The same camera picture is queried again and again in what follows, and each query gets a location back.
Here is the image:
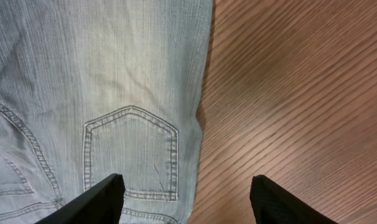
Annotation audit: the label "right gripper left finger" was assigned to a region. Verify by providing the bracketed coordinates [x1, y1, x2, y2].
[36, 174, 125, 224]

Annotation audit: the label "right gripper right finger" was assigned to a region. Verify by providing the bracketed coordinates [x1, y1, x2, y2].
[249, 175, 337, 224]

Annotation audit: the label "light blue denim jeans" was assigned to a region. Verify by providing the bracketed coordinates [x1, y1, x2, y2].
[0, 0, 213, 223]

